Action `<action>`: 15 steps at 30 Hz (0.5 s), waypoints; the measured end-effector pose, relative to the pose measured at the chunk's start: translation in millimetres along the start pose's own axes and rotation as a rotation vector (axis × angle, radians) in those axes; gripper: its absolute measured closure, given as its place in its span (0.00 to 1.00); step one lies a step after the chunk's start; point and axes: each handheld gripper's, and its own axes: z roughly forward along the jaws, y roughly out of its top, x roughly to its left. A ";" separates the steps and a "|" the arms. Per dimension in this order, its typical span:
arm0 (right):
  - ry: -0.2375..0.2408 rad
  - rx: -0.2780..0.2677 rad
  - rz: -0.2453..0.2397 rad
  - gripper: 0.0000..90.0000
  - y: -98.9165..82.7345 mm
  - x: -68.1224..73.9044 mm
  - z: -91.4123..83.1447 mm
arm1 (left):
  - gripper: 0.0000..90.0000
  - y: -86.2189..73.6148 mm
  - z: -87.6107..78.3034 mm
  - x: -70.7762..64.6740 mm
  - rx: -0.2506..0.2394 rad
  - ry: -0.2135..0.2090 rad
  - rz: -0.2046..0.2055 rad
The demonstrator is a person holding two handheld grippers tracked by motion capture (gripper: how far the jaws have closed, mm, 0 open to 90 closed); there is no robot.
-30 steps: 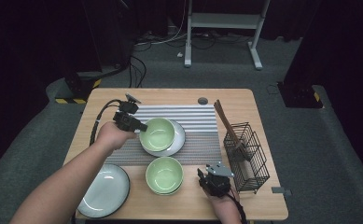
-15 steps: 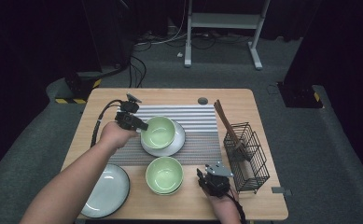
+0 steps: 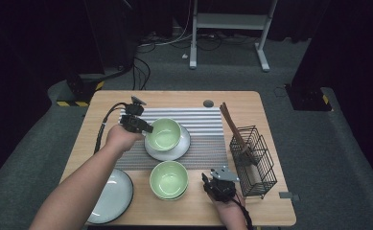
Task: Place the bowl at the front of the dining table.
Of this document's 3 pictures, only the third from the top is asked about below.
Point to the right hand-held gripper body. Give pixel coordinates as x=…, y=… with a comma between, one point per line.
x=222, y=190

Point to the small white plug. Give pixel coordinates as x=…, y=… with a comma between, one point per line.
x=184, y=56

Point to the grey tape strip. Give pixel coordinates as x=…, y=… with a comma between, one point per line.
x=288, y=195

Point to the striped grey placemat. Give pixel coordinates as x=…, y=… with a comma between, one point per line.
x=206, y=143

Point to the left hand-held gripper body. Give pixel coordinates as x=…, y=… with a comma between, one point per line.
x=131, y=123

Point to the person's right hand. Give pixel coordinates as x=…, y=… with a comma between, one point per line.
x=232, y=217

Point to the person's left hand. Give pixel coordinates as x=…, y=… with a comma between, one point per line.
x=120, y=140

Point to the grey round table grommet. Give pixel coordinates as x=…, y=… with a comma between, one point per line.
x=208, y=103

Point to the white plate with dark rim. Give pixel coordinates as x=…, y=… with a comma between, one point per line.
x=169, y=156
x=117, y=195

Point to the green bowl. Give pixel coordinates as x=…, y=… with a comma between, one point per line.
x=165, y=135
x=171, y=199
x=169, y=179

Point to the white desk stand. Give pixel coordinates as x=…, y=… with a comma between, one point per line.
x=228, y=21

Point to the black base with yellow stripes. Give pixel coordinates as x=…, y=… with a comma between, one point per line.
x=307, y=99
x=81, y=89

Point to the tall black cabinet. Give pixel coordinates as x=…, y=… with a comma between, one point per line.
x=110, y=35

